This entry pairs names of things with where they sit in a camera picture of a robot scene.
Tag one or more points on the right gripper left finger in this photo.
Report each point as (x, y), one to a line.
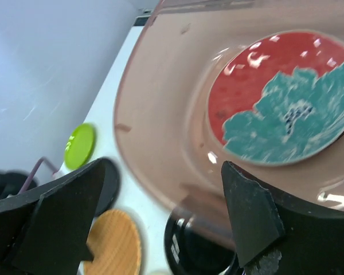
(44, 230)

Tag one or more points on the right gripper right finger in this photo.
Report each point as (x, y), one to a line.
(277, 233)

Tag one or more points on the woven bamboo plate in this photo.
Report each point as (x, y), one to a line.
(115, 243)

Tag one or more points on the red teal floral plate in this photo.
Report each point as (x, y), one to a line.
(280, 100)

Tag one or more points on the cream plate with black patch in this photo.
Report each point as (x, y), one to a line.
(160, 272)

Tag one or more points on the pink translucent plastic bin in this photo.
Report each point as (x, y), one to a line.
(160, 119)

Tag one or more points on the black glossy centre plate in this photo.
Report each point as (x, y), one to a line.
(189, 253)

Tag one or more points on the black plate left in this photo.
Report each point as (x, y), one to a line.
(111, 187)

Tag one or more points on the lime green plate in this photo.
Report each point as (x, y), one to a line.
(80, 145)

